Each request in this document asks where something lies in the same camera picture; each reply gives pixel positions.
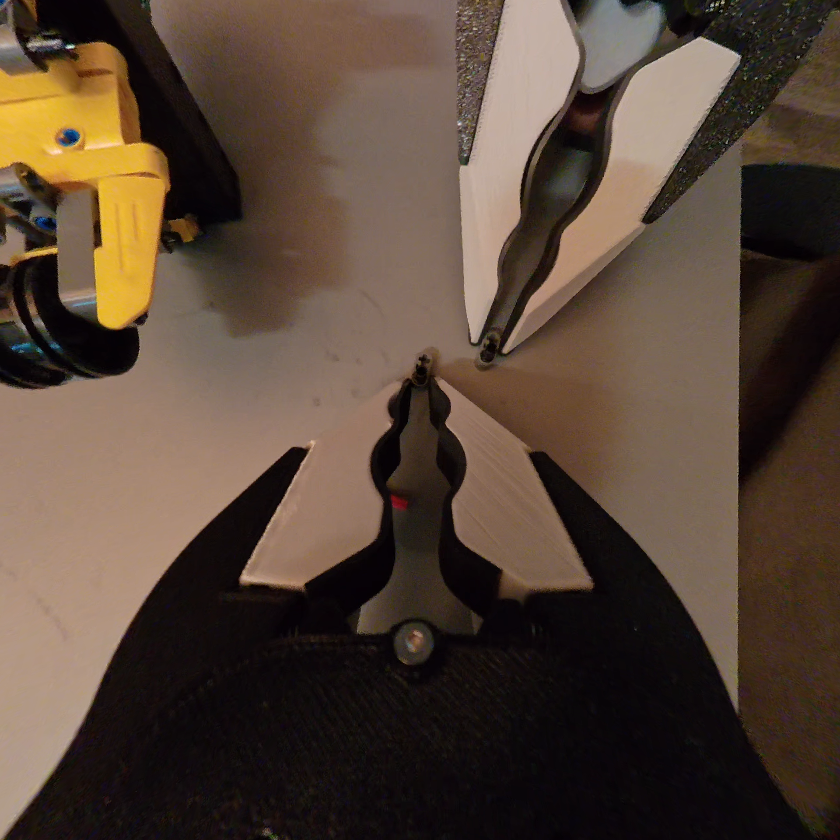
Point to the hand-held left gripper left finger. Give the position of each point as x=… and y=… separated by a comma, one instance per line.
x=315, y=518

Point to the grey two-hole brick connector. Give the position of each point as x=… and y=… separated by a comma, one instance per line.
x=423, y=369

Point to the yellow black brick vehicle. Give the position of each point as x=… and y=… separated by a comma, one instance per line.
x=118, y=197

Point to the grey axle brick connector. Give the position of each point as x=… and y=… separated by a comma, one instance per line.
x=487, y=348

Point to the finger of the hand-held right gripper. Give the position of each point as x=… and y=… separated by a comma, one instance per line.
x=656, y=164
x=505, y=164

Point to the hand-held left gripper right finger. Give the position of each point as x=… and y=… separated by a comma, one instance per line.
x=512, y=518

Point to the red brick pin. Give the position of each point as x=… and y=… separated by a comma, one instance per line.
x=398, y=502

